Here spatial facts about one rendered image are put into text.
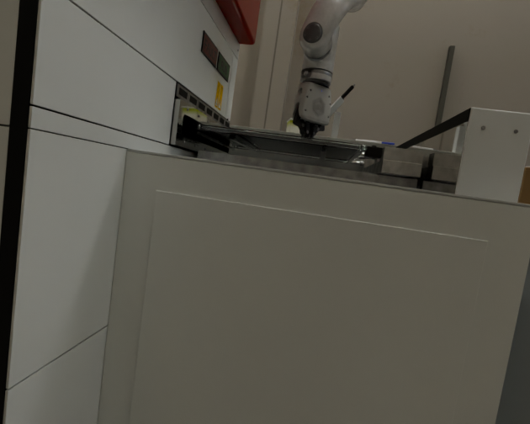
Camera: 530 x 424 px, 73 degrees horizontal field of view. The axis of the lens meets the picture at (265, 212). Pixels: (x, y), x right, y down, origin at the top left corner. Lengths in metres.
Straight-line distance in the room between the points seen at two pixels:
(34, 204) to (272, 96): 3.21
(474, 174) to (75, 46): 0.59
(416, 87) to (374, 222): 3.19
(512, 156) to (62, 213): 0.66
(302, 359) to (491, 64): 3.54
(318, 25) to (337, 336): 0.70
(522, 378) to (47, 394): 0.96
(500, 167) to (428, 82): 3.09
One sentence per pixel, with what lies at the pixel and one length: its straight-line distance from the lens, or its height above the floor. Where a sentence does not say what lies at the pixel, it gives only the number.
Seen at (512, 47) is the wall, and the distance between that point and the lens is 4.01.
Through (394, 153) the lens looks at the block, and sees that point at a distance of 0.82.
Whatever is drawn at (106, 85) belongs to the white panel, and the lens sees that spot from 0.58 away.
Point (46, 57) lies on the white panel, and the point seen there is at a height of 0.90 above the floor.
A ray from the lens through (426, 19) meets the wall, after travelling 3.91.
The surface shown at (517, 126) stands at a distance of 0.69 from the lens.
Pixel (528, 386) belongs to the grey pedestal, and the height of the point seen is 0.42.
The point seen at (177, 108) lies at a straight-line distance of 0.79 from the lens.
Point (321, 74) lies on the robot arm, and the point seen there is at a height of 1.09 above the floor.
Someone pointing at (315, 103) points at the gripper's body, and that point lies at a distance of 1.00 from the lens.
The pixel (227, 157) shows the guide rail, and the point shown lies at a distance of 0.85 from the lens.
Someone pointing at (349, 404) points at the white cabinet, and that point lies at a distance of 0.65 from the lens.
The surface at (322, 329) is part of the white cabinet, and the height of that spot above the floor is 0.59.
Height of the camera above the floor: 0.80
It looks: 5 degrees down
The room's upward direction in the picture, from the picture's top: 8 degrees clockwise
